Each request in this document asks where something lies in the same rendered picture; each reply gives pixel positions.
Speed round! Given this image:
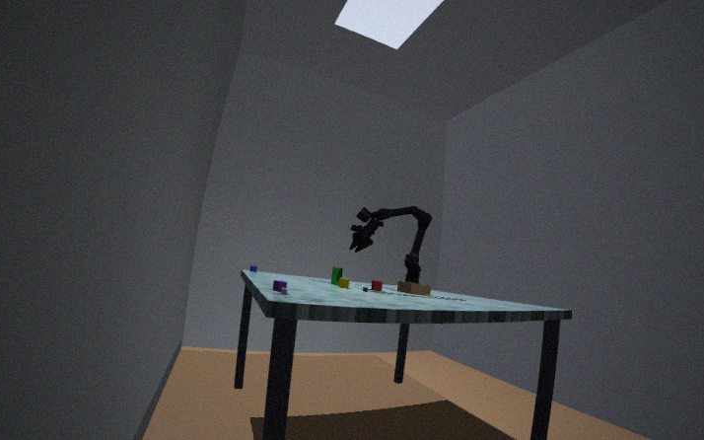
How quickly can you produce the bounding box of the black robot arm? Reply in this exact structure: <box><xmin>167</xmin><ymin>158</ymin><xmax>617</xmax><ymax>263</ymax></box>
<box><xmin>350</xmin><ymin>205</ymin><xmax>432</xmax><ymax>284</ymax></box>

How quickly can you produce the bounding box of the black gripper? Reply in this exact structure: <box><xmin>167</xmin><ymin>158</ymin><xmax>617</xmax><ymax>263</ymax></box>
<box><xmin>350</xmin><ymin>225</ymin><xmax>375</xmax><ymax>253</ymax></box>

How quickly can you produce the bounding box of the purple cube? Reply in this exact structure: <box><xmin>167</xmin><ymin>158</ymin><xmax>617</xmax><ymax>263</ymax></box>
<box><xmin>272</xmin><ymin>280</ymin><xmax>287</xmax><ymax>291</ymax></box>

